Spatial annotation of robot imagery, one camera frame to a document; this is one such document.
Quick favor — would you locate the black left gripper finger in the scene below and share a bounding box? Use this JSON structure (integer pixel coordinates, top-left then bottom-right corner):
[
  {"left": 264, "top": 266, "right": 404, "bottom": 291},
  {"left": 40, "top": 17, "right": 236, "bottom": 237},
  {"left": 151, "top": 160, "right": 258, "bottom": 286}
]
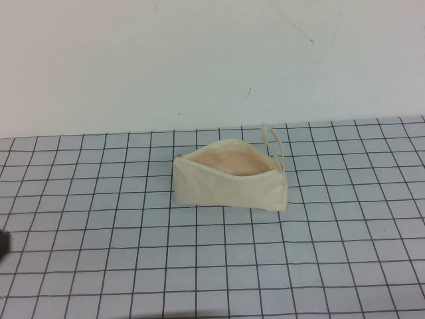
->
[{"left": 0, "top": 229, "right": 11, "bottom": 261}]

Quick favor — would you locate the cream fabric pencil case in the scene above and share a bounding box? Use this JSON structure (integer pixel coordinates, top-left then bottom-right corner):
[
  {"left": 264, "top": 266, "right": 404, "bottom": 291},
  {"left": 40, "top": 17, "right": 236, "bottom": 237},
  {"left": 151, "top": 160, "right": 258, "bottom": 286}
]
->
[{"left": 172, "top": 126, "right": 288, "bottom": 213}]

